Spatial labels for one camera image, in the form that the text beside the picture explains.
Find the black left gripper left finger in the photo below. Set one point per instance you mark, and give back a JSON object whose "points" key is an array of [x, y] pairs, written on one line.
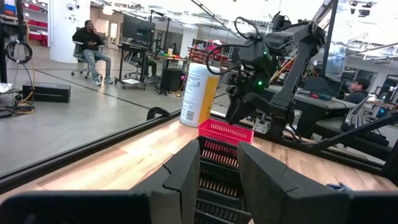
{"points": [[180, 186]]}

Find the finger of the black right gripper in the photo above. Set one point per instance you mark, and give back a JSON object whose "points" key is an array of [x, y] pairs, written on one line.
{"points": [[234, 105], [258, 105]]}

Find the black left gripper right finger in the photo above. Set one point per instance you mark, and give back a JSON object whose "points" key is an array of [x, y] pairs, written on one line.
{"points": [[264, 193]]}

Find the blue disposable razor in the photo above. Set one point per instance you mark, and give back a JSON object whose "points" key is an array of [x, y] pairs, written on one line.
{"points": [[337, 187]]}

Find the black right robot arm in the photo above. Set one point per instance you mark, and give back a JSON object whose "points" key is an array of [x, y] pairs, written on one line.
{"points": [[298, 68]]}

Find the red plastic basket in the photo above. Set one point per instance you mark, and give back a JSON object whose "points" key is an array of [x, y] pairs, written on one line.
{"points": [[224, 130]]}

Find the black plastic basket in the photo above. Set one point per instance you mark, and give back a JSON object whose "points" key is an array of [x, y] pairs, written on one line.
{"points": [[217, 217], [217, 189], [217, 155]]}

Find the white yellow wipes canister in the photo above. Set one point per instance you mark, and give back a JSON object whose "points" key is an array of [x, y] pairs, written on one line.
{"points": [[196, 93]]}

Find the grey desk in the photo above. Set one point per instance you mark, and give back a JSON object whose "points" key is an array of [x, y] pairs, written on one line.
{"points": [[323, 104]]}

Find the black cube cabinet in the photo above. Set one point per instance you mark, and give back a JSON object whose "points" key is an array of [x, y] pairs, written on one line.
{"points": [[171, 79]]}

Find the person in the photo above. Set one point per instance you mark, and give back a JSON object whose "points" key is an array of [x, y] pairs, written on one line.
{"points": [[88, 39], [357, 93]]}

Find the black rolling cart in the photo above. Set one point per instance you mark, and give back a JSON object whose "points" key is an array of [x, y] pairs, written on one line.
{"points": [[133, 48]]}

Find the black monitor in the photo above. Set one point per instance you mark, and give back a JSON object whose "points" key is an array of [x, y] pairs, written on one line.
{"points": [[138, 29]]}

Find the black box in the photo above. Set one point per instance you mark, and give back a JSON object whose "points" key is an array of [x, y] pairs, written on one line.
{"points": [[46, 92]]}

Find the grey office chair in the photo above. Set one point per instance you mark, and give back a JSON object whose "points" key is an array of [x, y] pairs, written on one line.
{"points": [[77, 51]]}

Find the shelf with red bins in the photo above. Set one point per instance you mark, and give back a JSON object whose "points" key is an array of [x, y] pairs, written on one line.
{"points": [[34, 35]]}

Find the black metal gantry frame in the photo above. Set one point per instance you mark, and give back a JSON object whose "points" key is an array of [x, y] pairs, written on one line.
{"points": [[329, 37]]}

